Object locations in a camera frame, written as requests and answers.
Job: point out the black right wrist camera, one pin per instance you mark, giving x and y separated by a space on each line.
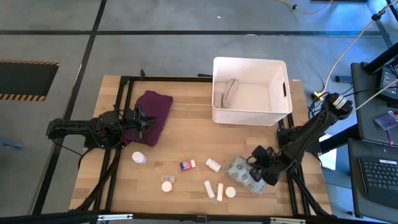
260 154

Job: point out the purple card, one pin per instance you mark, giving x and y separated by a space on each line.
386 120

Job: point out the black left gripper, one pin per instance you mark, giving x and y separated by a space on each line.
132 126

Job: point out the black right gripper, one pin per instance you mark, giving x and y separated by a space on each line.
273 171

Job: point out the beige bandage roll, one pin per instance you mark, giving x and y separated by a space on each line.
231 92

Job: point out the white plastic bottle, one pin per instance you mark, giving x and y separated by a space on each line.
213 165
138 157

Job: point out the plastic-wrapped white gauze roll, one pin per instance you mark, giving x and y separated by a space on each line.
209 189

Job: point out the hazard-striped black floor mat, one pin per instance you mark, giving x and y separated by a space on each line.
25 79

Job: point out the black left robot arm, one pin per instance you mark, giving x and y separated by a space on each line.
77 126

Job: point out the black keyboard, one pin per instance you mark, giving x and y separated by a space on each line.
381 182

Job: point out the white box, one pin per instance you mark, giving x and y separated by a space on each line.
329 158

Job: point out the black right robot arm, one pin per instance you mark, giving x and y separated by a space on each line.
311 130

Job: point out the white cylinder stick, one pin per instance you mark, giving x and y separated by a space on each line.
220 192

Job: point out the pink medicine bottle white cap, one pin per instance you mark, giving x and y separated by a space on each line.
187 165

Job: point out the black side desk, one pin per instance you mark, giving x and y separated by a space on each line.
367 102

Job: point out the grey blister pack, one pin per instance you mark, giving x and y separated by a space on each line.
241 171

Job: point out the white round tape roll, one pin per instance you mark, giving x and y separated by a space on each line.
230 192

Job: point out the white perforated plastic basket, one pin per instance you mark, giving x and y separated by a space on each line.
248 118

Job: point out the dark grey desk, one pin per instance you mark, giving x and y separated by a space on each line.
354 186

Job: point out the black aluminium table frame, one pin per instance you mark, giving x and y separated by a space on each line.
171 79

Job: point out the white round lid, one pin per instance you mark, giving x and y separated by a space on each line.
166 186

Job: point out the purple folded cloth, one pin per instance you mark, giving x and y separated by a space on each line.
155 102

